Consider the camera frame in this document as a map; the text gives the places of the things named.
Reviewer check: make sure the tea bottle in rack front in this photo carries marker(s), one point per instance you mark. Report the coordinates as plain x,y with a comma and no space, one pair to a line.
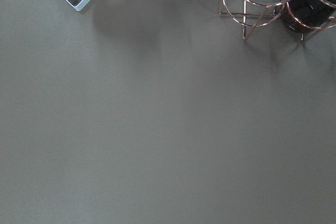
305,14

